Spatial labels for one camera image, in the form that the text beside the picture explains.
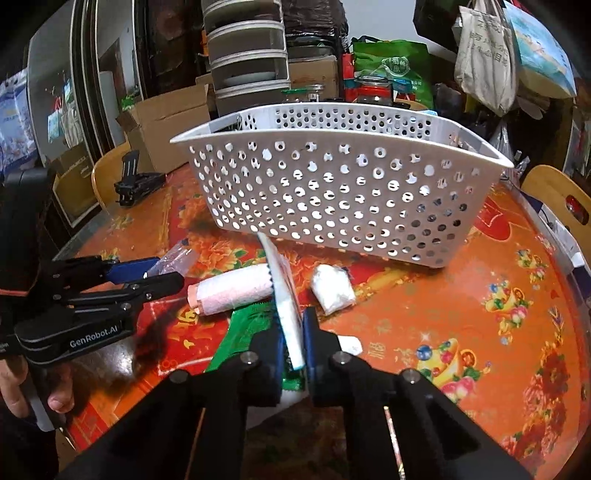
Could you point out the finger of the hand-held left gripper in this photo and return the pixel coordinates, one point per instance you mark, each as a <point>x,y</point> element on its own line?
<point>152,286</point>
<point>134,270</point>

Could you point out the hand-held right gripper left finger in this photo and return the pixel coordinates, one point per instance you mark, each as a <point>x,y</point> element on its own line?
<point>276,379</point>

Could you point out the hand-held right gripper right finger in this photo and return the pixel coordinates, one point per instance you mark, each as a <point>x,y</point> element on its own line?
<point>310,356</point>

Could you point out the white perforated plastic basket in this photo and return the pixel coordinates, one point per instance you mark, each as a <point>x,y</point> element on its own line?
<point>332,184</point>

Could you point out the person's left hand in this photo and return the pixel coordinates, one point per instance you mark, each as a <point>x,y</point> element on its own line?
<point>13,385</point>

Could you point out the clear plastic bag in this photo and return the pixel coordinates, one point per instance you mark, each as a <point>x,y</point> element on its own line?
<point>178,258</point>

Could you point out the small white packet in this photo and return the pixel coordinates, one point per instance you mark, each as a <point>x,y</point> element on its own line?
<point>351,345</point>

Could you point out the green plastic packet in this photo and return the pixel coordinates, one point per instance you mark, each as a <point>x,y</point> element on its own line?
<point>240,337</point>

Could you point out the white plastic-wrapped lump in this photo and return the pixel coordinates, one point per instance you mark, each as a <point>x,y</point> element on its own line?
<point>333,290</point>

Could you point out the pink rolled towel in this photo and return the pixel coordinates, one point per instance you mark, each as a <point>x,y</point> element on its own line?
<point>231,291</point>

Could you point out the flat cardboard box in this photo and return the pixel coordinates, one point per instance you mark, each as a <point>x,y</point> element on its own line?
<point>74,184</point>

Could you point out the black folding stand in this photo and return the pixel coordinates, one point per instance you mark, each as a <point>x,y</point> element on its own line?
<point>136,182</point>

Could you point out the wooden chair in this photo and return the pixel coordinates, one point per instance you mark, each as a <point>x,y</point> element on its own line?
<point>108,177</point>
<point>556,194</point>

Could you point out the open cardboard box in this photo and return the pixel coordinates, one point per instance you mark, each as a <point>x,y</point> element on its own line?
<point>161,124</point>

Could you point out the silver refrigerator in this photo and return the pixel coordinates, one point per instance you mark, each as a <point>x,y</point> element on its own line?
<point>55,83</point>

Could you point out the red floral tablecloth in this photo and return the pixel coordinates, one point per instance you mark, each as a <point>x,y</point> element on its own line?
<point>485,300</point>

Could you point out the clear glass jar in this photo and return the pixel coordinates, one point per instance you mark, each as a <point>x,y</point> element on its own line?
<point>302,94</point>

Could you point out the grey stacked drawer unit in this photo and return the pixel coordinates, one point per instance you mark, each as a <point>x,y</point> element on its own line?
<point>247,50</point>

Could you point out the brown cardboard box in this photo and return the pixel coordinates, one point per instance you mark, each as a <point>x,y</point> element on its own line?
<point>314,76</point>

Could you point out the glass jar dark contents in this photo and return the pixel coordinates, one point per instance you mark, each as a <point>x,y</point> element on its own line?
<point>374,90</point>

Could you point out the green shopping bag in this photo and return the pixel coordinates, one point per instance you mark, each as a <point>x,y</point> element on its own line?
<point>406,69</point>

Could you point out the beige canvas tote bag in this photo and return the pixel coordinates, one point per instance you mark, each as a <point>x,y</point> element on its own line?
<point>485,60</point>

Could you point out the blue printed bag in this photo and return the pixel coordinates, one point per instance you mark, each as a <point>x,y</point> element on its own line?
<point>540,50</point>

